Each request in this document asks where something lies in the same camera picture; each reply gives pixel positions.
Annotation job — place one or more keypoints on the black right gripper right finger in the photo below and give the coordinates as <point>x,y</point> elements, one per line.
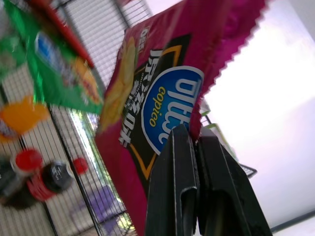
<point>229,191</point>

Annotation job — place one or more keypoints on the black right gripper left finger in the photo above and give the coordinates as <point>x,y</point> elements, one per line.
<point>169,186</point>

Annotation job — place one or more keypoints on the magenta Copico chip bag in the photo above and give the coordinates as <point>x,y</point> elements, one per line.
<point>172,73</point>

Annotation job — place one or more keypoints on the cola bottle with red cap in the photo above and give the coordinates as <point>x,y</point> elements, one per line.
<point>14,177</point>
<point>54,178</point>

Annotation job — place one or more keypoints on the orange snack bag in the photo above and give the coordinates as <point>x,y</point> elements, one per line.
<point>21,118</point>

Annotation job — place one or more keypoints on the green chip bag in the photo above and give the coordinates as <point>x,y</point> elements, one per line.
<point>56,61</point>

